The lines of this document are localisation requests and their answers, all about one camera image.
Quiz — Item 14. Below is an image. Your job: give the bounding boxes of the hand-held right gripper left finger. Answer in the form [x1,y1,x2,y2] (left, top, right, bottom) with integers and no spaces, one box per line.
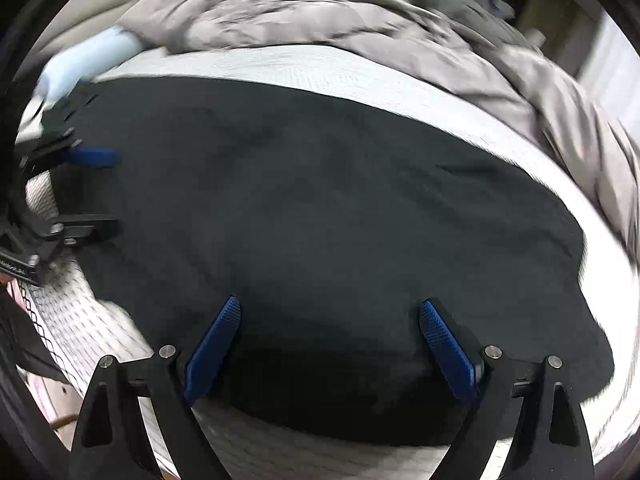
[70,295,242,480]

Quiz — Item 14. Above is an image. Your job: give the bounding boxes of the black pants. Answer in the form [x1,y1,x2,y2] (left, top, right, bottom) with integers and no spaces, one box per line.
[50,77,616,448]

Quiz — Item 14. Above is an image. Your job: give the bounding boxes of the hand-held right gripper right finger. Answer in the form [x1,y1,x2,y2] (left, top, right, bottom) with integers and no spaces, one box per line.
[419,298,596,480]

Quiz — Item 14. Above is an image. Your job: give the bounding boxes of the grey duvet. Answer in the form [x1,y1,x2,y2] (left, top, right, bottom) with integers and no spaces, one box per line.
[117,0,640,261]

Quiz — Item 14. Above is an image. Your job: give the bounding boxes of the bed with honeycomb sheet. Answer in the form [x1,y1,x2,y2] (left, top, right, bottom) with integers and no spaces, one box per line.
[15,42,640,480]

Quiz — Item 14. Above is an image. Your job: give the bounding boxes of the light blue pillow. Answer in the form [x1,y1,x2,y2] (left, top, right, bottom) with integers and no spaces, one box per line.
[37,27,146,103]

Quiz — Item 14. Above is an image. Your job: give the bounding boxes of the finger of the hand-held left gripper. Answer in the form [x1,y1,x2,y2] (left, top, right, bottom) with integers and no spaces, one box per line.
[49,215,122,248]
[25,129,122,174]

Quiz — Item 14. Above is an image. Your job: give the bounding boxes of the beige padded headboard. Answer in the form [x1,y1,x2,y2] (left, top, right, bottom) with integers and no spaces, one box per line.
[47,0,171,58]

